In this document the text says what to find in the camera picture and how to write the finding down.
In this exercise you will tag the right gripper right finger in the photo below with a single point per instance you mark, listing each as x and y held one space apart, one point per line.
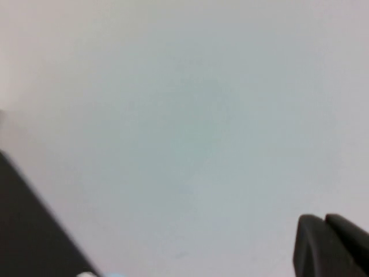
354 239

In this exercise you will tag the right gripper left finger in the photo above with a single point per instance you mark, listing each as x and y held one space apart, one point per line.
314 251

